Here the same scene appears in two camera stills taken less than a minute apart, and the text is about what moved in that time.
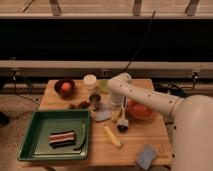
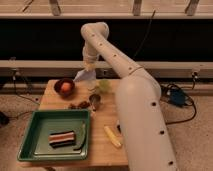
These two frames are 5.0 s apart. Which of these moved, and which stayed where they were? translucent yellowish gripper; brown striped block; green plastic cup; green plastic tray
Moved: translucent yellowish gripper
Stayed: green plastic tray; green plastic cup; brown striped block
